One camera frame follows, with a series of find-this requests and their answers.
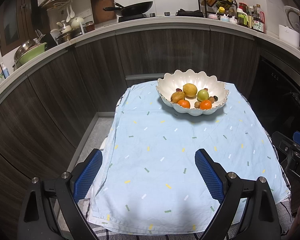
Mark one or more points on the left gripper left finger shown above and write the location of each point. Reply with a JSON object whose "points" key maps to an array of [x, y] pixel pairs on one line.
{"points": [[37, 218]]}

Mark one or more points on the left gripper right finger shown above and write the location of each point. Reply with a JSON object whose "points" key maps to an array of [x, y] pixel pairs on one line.
{"points": [[259, 218]]}

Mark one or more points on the larger brown longan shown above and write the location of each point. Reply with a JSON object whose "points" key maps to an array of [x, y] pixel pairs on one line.
{"points": [[211, 99]]}

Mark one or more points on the smaller brown longan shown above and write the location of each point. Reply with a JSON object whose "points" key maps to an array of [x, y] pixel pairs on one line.
{"points": [[197, 104]]}

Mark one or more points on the orange mandarin with stem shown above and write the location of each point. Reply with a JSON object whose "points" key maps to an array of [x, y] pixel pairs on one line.
{"points": [[184, 103]]}

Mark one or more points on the yellow-brown mango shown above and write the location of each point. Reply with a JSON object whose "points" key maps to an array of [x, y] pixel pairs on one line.
{"points": [[177, 96]]}

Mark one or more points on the checkered cloth underneath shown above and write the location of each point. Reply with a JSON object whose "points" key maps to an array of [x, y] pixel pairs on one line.
{"points": [[149, 184]]}

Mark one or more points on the green round fruit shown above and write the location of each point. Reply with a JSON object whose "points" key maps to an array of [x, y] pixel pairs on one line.
{"points": [[202, 95]]}

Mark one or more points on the yellow lemon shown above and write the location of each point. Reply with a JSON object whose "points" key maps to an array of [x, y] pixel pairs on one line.
{"points": [[190, 90]]}

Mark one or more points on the white rice cooker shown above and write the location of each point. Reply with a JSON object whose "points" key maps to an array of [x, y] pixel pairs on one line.
{"points": [[290, 33]]}

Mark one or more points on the light blue patterned tablecloth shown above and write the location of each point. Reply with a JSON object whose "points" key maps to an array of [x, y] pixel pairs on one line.
{"points": [[141, 107]]}

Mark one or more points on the white scalloped ceramic bowl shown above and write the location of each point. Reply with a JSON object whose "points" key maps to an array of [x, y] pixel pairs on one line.
{"points": [[170, 82]]}

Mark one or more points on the yellow cap bottle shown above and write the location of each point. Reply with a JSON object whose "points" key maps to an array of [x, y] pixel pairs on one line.
{"points": [[220, 12]]}

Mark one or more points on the green bowl on counter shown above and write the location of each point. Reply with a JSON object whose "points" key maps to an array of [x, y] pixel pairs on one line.
{"points": [[31, 54]]}

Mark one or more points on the black frying pan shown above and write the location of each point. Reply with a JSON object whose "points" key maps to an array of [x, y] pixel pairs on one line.
{"points": [[130, 10]]}

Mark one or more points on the white teapot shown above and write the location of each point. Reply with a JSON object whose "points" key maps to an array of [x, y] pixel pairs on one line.
{"points": [[76, 22]]}

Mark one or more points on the wooden cutting board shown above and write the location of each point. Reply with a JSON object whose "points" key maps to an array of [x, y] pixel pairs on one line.
{"points": [[99, 15]]}

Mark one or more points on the oil bottle red handle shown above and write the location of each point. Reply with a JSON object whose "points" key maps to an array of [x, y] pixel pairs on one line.
{"points": [[258, 19]]}

